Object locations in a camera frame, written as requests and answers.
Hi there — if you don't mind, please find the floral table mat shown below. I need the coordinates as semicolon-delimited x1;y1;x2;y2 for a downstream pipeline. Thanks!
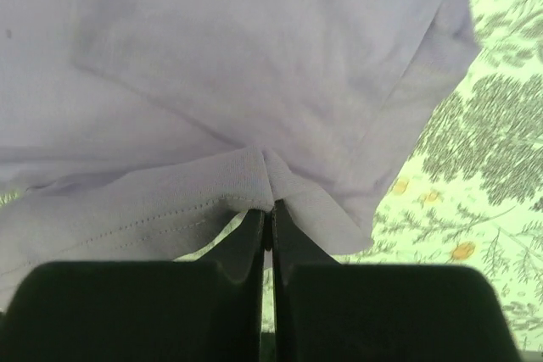
0;0;543;353

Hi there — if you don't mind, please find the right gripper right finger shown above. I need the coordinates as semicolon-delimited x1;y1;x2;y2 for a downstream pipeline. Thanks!
271;202;520;362

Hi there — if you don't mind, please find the purple t shirt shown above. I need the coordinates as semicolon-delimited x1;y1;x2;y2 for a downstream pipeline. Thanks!
0;0;487;308

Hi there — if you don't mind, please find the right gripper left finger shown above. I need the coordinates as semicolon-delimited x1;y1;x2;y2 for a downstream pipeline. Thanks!
1;210;266;361

